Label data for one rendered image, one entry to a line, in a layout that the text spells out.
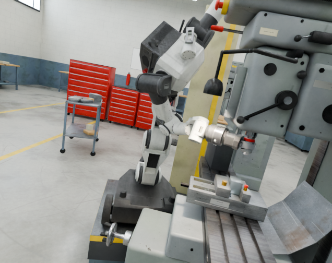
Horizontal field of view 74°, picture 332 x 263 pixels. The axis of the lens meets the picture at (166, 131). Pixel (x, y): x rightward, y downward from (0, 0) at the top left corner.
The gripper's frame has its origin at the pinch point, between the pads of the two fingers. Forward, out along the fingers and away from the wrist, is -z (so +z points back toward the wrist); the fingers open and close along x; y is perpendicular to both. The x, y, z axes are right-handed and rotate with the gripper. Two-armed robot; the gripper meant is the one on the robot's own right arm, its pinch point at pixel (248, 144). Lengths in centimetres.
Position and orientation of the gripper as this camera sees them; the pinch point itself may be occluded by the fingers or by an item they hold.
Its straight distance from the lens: 102.4
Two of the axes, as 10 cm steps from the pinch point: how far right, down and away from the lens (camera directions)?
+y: -2.0, 9.5, 2.4
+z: -8.6, -2.8, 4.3
